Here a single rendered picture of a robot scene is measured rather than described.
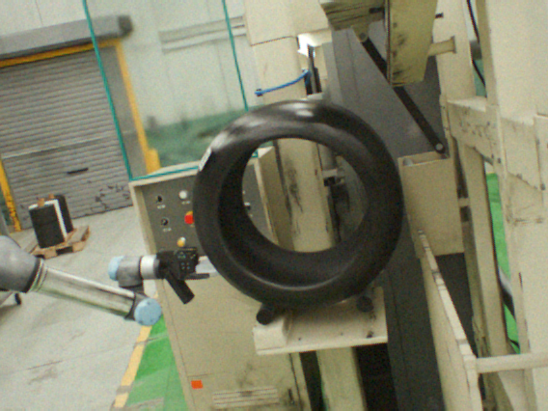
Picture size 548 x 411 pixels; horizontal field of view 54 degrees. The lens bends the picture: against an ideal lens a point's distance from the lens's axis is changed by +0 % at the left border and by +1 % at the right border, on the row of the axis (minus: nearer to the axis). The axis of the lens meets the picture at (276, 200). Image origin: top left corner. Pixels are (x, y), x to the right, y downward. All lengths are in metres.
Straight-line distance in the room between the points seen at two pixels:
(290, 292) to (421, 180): 0.54
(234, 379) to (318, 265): 0.87
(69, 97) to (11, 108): 1.08
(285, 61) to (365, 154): 0.52
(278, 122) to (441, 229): 0.66
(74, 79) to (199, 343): 8.82
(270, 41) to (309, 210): 0.56
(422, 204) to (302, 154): 0.41
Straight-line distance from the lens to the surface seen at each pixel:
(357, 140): 1.34
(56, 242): 7.82
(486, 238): 1.77
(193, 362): 2.42
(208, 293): 2.26
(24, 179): 11.18
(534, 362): 1.02
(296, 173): 1.75
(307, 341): 1.55
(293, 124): 1.34
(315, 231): 1.79
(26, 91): 11.05
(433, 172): 1.68
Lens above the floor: 1.48
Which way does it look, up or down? 11 degrees down
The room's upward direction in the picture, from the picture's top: 12 degrees counter-clockwise
